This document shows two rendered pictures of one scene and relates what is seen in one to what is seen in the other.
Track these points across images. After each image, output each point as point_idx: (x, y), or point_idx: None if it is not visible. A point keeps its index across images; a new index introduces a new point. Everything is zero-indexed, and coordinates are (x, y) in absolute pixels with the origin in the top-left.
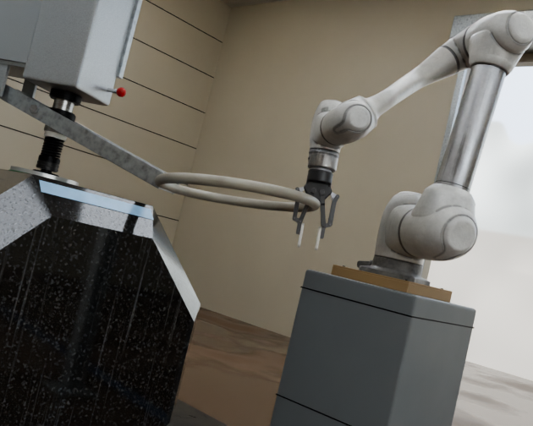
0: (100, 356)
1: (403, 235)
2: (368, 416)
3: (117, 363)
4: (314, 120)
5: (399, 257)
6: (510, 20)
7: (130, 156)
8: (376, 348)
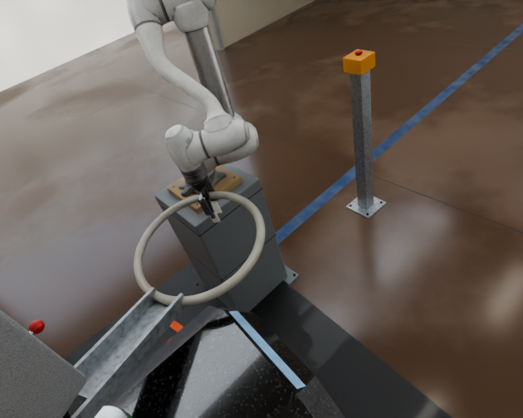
0: None
1: (224, 160)
2: (266, 235)
3: None
4: (187, 153)
5: (212, 171)
6: None
7: (158, 324)
8: None
